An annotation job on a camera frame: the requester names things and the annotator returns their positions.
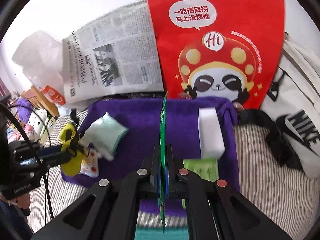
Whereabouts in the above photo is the light green cloth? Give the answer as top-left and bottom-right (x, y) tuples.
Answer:
(84, 112), (130, 160)

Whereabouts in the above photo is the folded newspaper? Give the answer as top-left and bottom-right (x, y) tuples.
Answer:
(62, 0), (164, 104)

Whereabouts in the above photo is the striped mattress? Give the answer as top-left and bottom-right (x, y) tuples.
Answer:
(26, 107), (320, 240)

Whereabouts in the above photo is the purple plush towel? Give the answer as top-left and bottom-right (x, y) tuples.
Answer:
(61, 97), (241, 218)

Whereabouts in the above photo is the teal ribbed cloth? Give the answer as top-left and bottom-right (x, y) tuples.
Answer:
(135, 226), (189, 240)

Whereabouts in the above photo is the red paper bag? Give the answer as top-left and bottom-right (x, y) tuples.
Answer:
(143, 0), (285, 110)

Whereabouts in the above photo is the green foil sachet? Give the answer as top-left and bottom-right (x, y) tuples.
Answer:
(157, 90), (168, 234)

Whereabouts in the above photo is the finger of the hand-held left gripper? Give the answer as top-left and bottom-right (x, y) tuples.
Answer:
(41, 152), (73, 167)
(37, 144), (66, 156)

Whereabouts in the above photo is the wooden headboard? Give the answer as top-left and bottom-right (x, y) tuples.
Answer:
(21, 85), (60, 118)

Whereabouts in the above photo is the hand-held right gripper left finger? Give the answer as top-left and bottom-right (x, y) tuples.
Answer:
(31, 144), (162, 240)

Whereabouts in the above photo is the grey waist bag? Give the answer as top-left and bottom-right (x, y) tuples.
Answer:
(235, 31), (320, 179)

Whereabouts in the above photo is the black watch strap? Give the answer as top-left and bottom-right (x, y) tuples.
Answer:
(69, 109), (81, 128)

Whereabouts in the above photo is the white snack sachet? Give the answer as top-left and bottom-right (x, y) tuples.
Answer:
(79, 147), (99, 178)

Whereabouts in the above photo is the white plush toy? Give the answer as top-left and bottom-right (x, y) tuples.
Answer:
(27, 107), (57, 133)

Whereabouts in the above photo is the person's left hand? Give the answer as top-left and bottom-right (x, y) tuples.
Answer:
(7, 194), (32, 216)

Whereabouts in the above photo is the pink patterned cloth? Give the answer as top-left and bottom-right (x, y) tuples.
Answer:
(6, 127), (33, 145)

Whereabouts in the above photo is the white sponge block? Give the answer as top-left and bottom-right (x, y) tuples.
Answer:
(198, 107), (225, 159)

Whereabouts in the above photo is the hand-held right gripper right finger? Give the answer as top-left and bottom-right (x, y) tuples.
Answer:
(165, 144), (293, 240)

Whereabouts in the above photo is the purple plush toy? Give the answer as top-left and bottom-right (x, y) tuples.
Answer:
(16, 97), (38, 120)

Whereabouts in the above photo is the white plastic shopping bag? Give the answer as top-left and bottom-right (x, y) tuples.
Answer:
(11, 30), (73, 108)

